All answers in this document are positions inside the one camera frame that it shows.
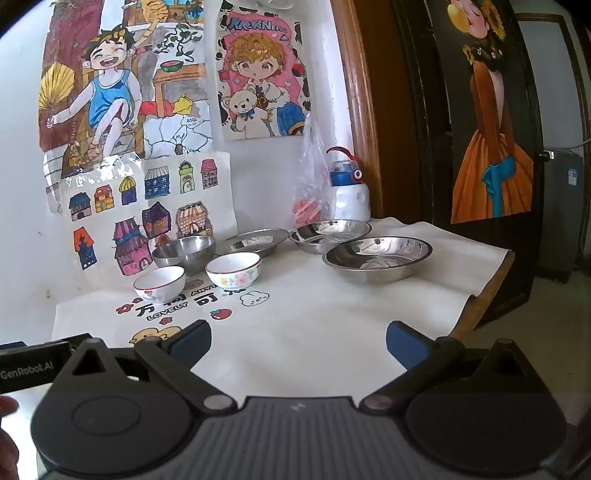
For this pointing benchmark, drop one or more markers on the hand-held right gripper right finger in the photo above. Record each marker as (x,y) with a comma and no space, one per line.
(408,346)

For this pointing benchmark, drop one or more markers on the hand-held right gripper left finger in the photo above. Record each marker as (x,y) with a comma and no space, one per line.
(191,345)

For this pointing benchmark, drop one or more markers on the red-rimmed white ceramic bowl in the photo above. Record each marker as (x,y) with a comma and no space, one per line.
(159,284)

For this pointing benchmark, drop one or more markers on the floral white ceramic bowl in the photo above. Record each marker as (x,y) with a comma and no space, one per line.
(233,270)

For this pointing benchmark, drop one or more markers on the stainless steel bowl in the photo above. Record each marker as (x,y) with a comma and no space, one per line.
(184,254)

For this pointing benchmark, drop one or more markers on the stainless steel plate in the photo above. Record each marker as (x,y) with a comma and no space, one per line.
(332,230)
(256,241)
(376,256)

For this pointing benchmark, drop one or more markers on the person's left hand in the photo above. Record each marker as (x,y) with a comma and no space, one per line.
(7,429)

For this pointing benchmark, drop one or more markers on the wooden table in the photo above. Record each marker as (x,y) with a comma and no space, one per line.
(485,295)

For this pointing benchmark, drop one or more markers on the white printed table cloth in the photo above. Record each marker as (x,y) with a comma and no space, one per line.
(300,332)

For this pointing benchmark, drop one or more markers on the colourful houses drawing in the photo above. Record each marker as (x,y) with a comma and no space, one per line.
(152,207)

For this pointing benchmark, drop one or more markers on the white and blue water bottle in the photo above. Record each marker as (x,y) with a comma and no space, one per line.
(348,194)

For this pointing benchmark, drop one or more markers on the clear plastic bag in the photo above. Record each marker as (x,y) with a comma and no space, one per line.
(311,184)

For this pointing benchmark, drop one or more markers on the dark door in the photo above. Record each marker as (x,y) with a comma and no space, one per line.
(425,138)

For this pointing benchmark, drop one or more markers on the orange dress lady painting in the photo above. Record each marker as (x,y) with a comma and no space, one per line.
(489,138)

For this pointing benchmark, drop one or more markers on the girl with teddy bear poster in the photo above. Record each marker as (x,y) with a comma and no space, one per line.
(258,78)

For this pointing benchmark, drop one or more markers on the boy with fan poster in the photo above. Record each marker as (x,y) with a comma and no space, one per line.
(111,78)

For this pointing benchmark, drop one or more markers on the wooden door frame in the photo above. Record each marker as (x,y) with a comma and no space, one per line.
(364,115)

